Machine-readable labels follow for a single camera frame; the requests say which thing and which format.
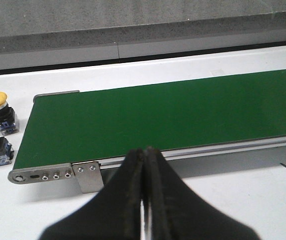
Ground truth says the grey stone countertop left slab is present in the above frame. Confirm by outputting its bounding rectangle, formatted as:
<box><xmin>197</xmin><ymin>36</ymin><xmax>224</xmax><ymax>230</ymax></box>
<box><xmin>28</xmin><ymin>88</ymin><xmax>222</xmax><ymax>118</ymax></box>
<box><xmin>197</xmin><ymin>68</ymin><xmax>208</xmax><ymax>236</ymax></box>
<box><xmin>0</xmin><ymin>0</ymin><xmax>286</xmax><ymax>54</ymax></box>

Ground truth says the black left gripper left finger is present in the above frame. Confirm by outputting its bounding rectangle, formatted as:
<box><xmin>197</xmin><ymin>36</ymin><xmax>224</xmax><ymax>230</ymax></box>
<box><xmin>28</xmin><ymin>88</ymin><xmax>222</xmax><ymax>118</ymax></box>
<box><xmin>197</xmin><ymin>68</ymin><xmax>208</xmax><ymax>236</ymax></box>
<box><xmin>40</xmin><ymin>149</ymin><xmax>144</xmax><ymax>240</ymax></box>

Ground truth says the aluminium conveyor frame rail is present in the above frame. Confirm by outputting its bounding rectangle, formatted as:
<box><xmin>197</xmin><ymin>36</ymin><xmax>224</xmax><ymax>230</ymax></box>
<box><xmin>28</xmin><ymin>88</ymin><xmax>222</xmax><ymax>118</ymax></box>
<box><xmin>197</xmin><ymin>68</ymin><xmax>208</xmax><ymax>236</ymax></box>
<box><xmin>8</xmin><ymin>88</ymin><xmax>286</xmax><ymax>193</ymax></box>

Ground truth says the green conveyor belt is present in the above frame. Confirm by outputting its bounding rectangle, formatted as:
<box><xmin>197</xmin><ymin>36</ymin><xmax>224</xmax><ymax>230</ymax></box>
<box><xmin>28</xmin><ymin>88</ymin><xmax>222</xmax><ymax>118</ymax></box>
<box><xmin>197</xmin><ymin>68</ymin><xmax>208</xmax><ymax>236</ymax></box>
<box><xmin>13</xmin><ymin>69</ymin><xmax>286</xmax><ymax>170</ymax></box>

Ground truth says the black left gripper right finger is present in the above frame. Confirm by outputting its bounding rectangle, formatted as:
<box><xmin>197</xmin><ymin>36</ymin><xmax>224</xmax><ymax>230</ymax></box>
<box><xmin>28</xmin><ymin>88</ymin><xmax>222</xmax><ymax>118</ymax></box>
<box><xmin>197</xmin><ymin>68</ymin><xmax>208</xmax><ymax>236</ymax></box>
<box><xmin>143</xmin><ymin>147</ymin><xmax>259</xmax><ymax>240</ymax></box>

